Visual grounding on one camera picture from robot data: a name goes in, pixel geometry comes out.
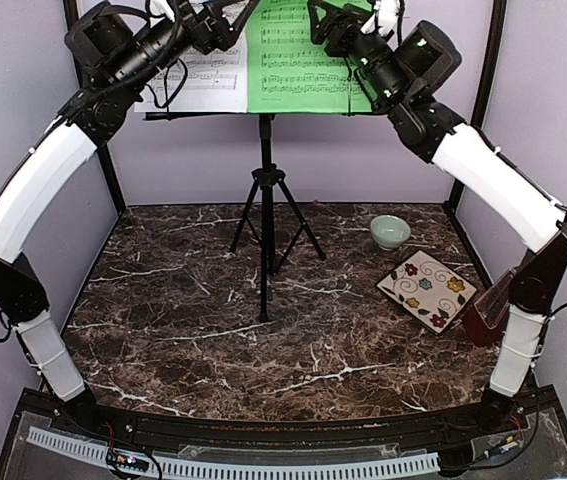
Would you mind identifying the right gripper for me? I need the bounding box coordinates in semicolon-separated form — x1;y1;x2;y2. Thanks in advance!
309;0;412;108

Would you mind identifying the green paper sheet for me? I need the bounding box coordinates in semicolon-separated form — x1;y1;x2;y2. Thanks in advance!
245;0;371;114

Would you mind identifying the white sheet music paper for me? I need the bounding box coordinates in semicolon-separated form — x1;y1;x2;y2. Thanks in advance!
134;33;248;113

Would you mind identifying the black music stand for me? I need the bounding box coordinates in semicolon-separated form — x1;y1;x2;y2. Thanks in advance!
143;107;384;324

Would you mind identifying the dark red wooden metronome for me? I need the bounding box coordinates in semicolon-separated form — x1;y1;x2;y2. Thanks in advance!
462;268;516;347

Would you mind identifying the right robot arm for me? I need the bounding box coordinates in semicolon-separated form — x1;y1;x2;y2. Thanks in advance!
307;1;567;434

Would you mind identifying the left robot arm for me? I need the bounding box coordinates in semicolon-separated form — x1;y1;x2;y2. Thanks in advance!
0;1;257;436

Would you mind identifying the pale green ceramic bowl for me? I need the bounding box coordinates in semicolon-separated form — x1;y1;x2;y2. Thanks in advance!
370;215;411;251

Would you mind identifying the square floral plate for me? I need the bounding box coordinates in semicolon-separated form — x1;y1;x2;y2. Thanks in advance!
376;250;478;335

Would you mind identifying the small circuit board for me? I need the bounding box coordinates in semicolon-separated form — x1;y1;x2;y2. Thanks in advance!
106;451;150;475

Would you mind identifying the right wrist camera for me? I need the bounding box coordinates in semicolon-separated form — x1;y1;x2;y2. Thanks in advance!
360;0;405;37

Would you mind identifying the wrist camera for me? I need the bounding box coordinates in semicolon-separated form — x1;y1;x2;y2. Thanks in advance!
360;0;405;37
145;0;179;23

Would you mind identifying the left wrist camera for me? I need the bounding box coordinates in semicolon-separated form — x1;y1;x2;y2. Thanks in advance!
145;0;179;23

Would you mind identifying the left black frame post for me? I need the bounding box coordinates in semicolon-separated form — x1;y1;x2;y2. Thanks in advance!
62;0;127;216

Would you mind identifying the black front rail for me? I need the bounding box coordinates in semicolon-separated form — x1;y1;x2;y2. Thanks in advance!
48;405;511;451

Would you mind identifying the white slotted cable duct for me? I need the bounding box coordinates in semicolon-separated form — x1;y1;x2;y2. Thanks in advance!
26;427;440;479

